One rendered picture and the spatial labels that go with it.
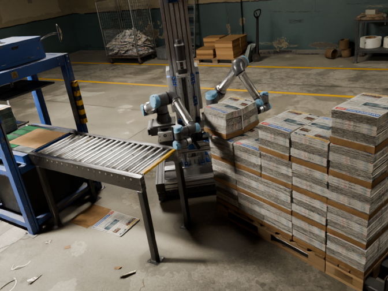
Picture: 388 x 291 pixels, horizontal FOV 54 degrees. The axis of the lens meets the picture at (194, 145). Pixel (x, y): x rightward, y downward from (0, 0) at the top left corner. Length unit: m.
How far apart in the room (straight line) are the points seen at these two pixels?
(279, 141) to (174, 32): 1.56
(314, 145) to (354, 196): 0.40
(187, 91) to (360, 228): 2.03
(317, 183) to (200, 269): 1.15
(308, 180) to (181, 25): 1.89
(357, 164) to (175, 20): 2.14
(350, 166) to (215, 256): 1.36
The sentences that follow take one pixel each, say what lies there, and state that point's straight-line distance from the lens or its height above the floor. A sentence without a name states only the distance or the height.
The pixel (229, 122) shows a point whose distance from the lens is 3.14.
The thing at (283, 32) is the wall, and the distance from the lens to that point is 9.86.
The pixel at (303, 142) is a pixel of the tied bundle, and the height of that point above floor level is 1.01.
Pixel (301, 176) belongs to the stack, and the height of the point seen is 0.74.
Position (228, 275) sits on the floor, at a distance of 3.10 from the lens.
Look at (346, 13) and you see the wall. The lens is 9.42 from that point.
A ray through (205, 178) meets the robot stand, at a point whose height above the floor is 0.22.
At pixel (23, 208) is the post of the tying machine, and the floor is 0.32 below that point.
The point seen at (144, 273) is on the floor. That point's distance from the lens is 3.24.
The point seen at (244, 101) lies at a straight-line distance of 3.31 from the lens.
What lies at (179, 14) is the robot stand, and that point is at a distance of 3.75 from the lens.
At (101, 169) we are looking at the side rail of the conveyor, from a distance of 3.12.
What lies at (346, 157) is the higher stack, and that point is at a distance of 2.51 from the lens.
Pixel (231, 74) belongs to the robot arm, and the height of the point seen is 1.20.
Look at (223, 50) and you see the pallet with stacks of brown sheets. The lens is 9.38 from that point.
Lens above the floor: 2.14
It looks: 24 degrees down
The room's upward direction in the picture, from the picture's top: 8 degrees counter-clockwise
